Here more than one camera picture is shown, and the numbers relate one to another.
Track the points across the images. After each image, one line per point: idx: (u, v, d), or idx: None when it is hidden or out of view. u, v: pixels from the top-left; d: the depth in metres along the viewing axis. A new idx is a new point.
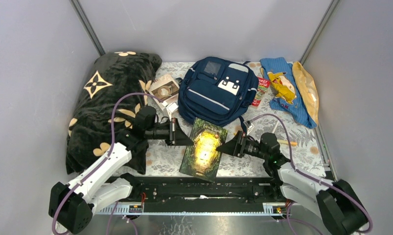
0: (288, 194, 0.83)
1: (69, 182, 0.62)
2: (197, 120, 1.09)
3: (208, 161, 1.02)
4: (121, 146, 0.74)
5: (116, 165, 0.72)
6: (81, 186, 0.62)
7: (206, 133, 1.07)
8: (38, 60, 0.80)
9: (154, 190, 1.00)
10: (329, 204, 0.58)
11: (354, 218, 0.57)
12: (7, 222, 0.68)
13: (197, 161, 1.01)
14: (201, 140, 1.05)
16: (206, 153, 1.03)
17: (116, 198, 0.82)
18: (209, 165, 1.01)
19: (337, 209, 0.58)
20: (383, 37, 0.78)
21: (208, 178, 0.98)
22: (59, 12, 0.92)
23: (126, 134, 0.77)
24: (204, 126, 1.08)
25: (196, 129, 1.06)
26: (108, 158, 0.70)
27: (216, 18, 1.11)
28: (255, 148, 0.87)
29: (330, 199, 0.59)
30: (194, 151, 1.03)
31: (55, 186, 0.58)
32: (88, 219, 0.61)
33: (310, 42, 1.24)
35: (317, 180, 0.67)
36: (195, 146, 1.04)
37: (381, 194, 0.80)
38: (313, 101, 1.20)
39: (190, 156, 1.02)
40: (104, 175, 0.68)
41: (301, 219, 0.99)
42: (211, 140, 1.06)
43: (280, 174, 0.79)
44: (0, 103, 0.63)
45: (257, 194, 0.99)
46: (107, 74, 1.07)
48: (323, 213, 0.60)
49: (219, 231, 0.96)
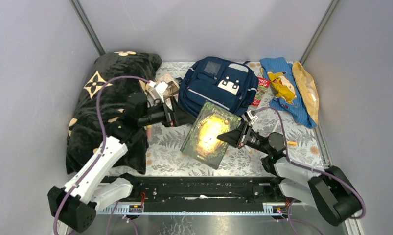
0: (287, 194, 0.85)
1: (65, 185, 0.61)
2: (207, 103, 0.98)
3: (212, 146, 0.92)
4: (114, 140, 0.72)
5: (112, 160, 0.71)
6: (78, 187, 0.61)
7: (215, 117, 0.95)
8: (38, 61, 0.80)
9: (154, 190, 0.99)
10: (322, 187, 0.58)
11: (348, 201, 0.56)
12: (8, 222, 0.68)
13: (200, 144, 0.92)
14: (208, 123, 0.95)
16: (211, 138, 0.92)
17: (118, 197, 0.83)
18: (213, 151, 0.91)
19: (329, 193, 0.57)
20: (383, 37, 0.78)
21: (210, 165, 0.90)
22: (59, 12, 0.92)
23: (118, 127, 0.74)
24: (214, 109, 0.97)
25: (204, 112, 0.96)
26: (102, 154, 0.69)
27: (215, 18, 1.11)
28: (258, 141, 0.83)
29: (321, 183, 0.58)
30: (197, 133, 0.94)
31: (50, 192, 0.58)
32: (92, 216, 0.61)
33: (310, 42, 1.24)
35: (310, 168, 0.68)
36: (199, 128, 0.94)
37: (381, 194, 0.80)
38: (313, 100, 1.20)
39: (192, 137, 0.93)
40: (102, 172, 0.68)
41: (301, 219, 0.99)
42: (219, 124, 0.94)
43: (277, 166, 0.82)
44: None
45: (257, 194, 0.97)
46: (107, 74, 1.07)
48: (315, 199, 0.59)
49: (219, 231, 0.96)
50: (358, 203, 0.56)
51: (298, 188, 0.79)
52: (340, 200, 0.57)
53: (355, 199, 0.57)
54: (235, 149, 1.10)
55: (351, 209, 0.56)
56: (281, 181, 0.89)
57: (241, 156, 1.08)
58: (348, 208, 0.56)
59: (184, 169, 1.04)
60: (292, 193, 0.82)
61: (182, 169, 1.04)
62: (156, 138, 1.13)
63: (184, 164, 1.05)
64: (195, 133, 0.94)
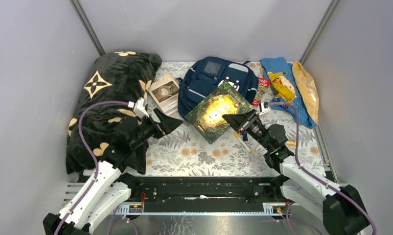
0: (286, 195, 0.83)
1: (60, 212, 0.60)
2: (224, 84, 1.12)
3: (215, 122, 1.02)
4: (107, 165, 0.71)
5: (106, 185, 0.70)
6: (72, 214, 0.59)
7: (227, 98, 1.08)
8: (38, 60, 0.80)
9: (154, 190, 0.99)
10: (335, 210, 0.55)
11: (358, 222, 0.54)
12: (8, 222, 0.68)
13: (205, 117, 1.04)
14: (219, 101, 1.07)
16: (217, 115, 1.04)
17: (116, 204, 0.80)
18: (214, 127, 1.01)
19: (342, 216, 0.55)
20: (383, 37, 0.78)
21: (206, 138, 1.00)
22: (59, 12, 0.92)
23: (112, 151, 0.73)
24: (228, 91, 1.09)
25: (220, 90, 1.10)
26: (95, 180, 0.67)
27: (215, 18, 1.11)
28: (260, 131, 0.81)
29: (337, 205, 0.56)
30: (207, 107, 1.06)
31: (45, 219, 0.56)
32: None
33: (309, 42, 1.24)
35: (324, 183, 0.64)
36: (210, 103, 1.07)
37: (381, 194, 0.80)
38: (313, 101, 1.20)
39: (202, 109, 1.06)
40: (96, 197, 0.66)
41: (301, 219, 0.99)
42: (229, 105, 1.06)
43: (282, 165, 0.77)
44: None
45: (257, 194, 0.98)
46: (107, 74, 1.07)
48: (327, 216, 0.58)
49: (219, 231, 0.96)
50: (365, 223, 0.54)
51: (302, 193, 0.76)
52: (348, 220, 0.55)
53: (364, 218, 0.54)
54: (235, 149, 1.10)
55: (356, 227, 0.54)
56: (283, 183, 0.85)
57: (241, 156, 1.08)
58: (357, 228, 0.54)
59: (184, 169, 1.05)
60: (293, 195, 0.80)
61: (182, 169, 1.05)
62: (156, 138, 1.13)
63: (184, 164, 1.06)
64: (206, 106, 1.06)
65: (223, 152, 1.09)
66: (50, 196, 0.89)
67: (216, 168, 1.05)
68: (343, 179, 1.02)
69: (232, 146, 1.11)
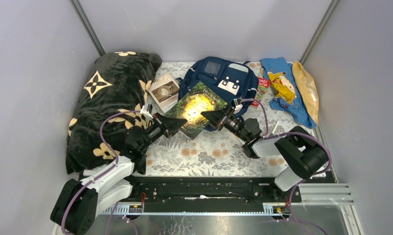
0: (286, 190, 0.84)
1: (82, 180, 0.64)
2: (199, 84, 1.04)
3: (194, 119, 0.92)
4: (126, 158, 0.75)
5: (122, 173, 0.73)
6: (94, 183, 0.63)
7: (203, 96, 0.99)
8: (38, 61, 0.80)
9: (154, 190, 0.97)
10: (285, 144, 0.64)
11: (311, 152, 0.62)
12: (8, 222, 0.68)
13: (184, 115, 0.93)
14: (195, 99, 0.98)
16: (195, 112, 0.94)
17: (117, 199, 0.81)
18: (194, 123, 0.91)
19: (292, 148, 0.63)
20: (383, 37, 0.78)
21: (188, 135, 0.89)
22: (59, 12, 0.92)
23: (129, 150, 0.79)
24: (204, 90, 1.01)
25: (195, 90, 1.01)
26: (116, 165, 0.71)
27: (215, 18, 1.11)
28: (237, 125, 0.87)
29: (285, 142, 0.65)
30: (184, 105, 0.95)
31: (71, 180, 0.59)
32: (90, 221, 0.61)
33: (310, 42, 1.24)
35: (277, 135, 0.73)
36: (187, 102, 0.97)
37: (381, 194, 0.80)
38: (313, 101, 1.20)
39: (179, 107, 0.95)
40: (112, 178, 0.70)
41: (302, 219, 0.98)
42: (205, 104, 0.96)
43: (257, 150, 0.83)
44: None
45: (257, 194, 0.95)
46: (107, 74, 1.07)
48: (287, 158, 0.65)
49: (219, 231, 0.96)
50: (324, 154, 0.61)
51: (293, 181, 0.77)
52: (307, 154, 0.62)
53: (321, 150, 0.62)
54: (235, 149, 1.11)
55: (318, 160, 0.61)
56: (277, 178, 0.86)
57: (241, 156, 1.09)
58: (313, 160, 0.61)
59: (184, 169, 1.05)
60: (290, 185, 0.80)
61: (182, 169, 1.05)
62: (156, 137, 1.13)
63: (184, 164, 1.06)
64: (183, 105, 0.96)
65: (223, 152, 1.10)
66: (50, 196, 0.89)
67: (216, 168, 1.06)
68: (342, 179, 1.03)
69: (232, 146, 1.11)
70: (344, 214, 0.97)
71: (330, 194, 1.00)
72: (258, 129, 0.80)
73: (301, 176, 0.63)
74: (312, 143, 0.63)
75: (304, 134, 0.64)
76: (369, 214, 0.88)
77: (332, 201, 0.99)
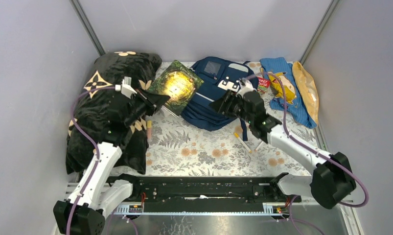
0: (288, 193, 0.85)
1: (70, 197, 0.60)
2: (176, 62, 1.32)
3: (176, 95, 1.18)
4: (106, 145, 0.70)
5: (109, 164, 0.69)
6: (83, 196, 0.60)
7: (180, 74, 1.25)
8: (38, 60, 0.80)
9: (154, 190, 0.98)
10: (327, 178, 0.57)
11: (345, 187, 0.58)
12: (8, 222, 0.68)
13: (167, 92, 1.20)
14: (174, 77, 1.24)
16: (176, 89, 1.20)
17: (121, 199, 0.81)
18: (177, 100, 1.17)
19: (333, 183, 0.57)
20: (383, 37, 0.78)
21: (173, 112, 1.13)
22: (59, 12, 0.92)
23: (108, 131, 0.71)
24: (180, 68, 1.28)
25: (173, 68, 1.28)
26: (99, 161, 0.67)
27: (215, 18, 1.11)
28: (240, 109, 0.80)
29: (327, 174, 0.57)
30: (166, 82, 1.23)
31: (56, 206, 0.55)
32: (101, 224, 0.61)
33: (310, 42, 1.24)
35: (314, 152, 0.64)
36: (168, 79, 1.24)
37: (381, 194, 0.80)
38: (313, 101, 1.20)
39: (161, 84, 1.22)
40: (103, 176, 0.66)
41: (303, 220, 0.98)
42: (183, 80, 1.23)
43: (269, 138, 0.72)
44: None
45: (257, 194, 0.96)
46: (107, 74, 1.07)
48: (318, 185, 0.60)
49: (219, 230, 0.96)
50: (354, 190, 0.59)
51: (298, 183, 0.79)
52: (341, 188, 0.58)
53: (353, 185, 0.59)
54: (235, 149, 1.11)
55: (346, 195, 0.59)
56: (281, 180, 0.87)
57: (241, 156, 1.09)
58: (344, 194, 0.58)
59: (184, 169, 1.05)
60: (294, 192, 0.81)
61: (182, 169, 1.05)
62: (157, 138, 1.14)
63: (184, 164, 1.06)
64: (164, 82, 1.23)
65: (223, 152, 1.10)
66: (50, 196, 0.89)
67: (216, 168, 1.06)
68: None
69: (232, 146, 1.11)
70: (343, 214, 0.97)
71: None
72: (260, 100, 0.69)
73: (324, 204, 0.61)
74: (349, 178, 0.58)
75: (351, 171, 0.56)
76: (369, 213, 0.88)
77: None
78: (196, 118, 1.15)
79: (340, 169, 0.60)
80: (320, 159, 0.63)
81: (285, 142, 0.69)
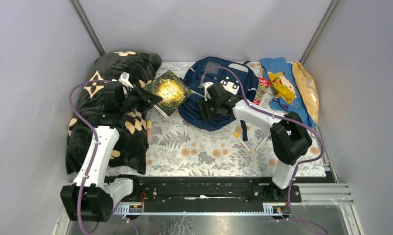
0: (285, 185, 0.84)
1: (75, 181, 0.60)
2: (170, 72, 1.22)
3: (168, 98, 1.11)
4: (104, 129, 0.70)
5: (110, 146, 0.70)
6: (88, 178, 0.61)
7: (174, 82, 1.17)
8: (37, 60, 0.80)
9: (154, 190, 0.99)
10: (282, 134, 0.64)
11: (300, 142, 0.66)
12: (8, 222, 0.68)
13: (159, 94, 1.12)
14: (167, 83, 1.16)
16: (168, 93, 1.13)
17: (123, 195, 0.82)
18: (169, 102, 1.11)
19: (287, 138, 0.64)
20: (383, 37, 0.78)
21: (164, 112, 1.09)
22: (59, 12, 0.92)
23: (103, 116, 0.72)
24: (174, 77, 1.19)
25: (166, 76, 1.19)
26: (98, 143, 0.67)
27: (215, 18, 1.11)
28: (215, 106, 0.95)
29: (282, 130, 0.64)
30: (159, 86, 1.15)
31: (63, 190, 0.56)
32: (110, 204, 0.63)
33: (309, 42, 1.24)
35: (270, 115, 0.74)
36: (160, 83, 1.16)
37: (381, 194, 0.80)
38: (313, 100, 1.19)
39: (154, 87, 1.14)
40: (105, 158, 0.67)
41: (302, 219, 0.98)
42: (174, 87, 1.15)
43: (235, 111, 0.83)
44: None
45: (257, 194, 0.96)
46: (107, 74, 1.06)
48: (276, 142, 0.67)
49: (219, 231, 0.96)
50: (308, 144, 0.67)
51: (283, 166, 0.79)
52: (295, 142, 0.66)
53: (306, 139, 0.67)
54: (235, 149, 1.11)
55: (302, 148, 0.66)
56: (278, 183, 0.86)
57: (241, 156, 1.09)
58: (298, 148, 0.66)
59: (184, 169, 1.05)
60: (287, 179, 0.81)
61: (182, 169, 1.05)
62: (156, 138, 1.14)
63: (184, 164, 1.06)
64: (157, 84, 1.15)
65: (223, 152, 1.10)
66: (50, 195, 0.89)
67: (216, 168, 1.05)
68: (342, 179, 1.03)
69: (232, 146, 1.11)
70: (343, 214, 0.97)
71: (329, 194, 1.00)
72: (219, 85, 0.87)
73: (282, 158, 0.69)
74: (302, 133, 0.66)
75: (303, 125, 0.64)
76: (368, 213, 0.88)
77: (332, 201, 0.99)
78: (196, 118, 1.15)
79: (295, 126, 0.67)
80: (277, 120, 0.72)
81: (245, 111, 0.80)
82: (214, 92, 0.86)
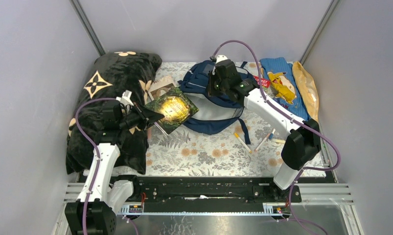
0: (286, 185, 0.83)
1: (79, 197, 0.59)
2: (177, 89, 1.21)
3: (171, 116, 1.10)
4: (107, 145, 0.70)
5: (112, 162, 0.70)
6: (92, 193, 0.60)
7: (179, 100, 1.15)
8: (38, 60, 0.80)
9: (154, 191, 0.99)
10: (298, 142, 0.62)
11: (312, 149, 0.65)
12: (8, 221, 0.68)
13: (162, 111, 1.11)
14: (172, 100, 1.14)
16: (172, 110, 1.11)
17: (125, 197, 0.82)
18: (171, 120, 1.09)
19: (302, 146, 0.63)
20: (382, 36, 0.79)
21: (164, 129, 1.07)
22: (60, 11, 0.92)
23: (104, 133, 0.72)
24: (180, 94, 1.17)
25: (172, 93, 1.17)
26: (100, 159, 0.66)
27: (215, 18, 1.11)
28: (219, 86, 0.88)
29: (299, 138, 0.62)
30: (162, 103, 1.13)
31: (67, 207, 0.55)
32: (113, 220, 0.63)
33: (309, 42, 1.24)
35: (289, 118, 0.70)
36: (165, 100, 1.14)
37: (381, 193, 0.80)
38: (313, 101, 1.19)
39: (158, 104, 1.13)
40: (107, 174, 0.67)
41: (301, 219, 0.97)
42: (179, 104, 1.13)
43: (247, 101, 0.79)
44: (0, 103, 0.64)
45: (257, 194, 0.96)
46: (107, 74, 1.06)
48: (288, 148, 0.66)
49: (219, 231, 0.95)
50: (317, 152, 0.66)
51: (287, 172, 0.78)
52: (308, 150, 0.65)
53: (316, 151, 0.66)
54: (235, 149, 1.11)
55: (311, 157, 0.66)
56: (279, 185, 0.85)
57: (241, 156, 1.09)
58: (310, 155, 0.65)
59: (184, 169, 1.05)
60: (289, 182, 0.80)
61: (182, 169, 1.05)
62: (157, 138, 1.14)
63: (184, 164, 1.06)
64: (161, 102, 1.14)
65: (224, 152, 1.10)
66: (50, 195, 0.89)
67: (216, 168, 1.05)
68: (342, 179, 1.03)
69: (232, 146, 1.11)
70: (344, 214, 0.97)
71: (329, 194, 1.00)
72: (232, 65, 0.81)
73: (291, 164, 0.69)
74: (316, 142, 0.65)
75: (318, 133, 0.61)
76: (368, 213, 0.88)
77: (332, 201, 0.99)
78: (196, 123, 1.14)
79: (311, 133, 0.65)
80: (295, 126, 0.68)
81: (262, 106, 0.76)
82: (224, 71, 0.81)
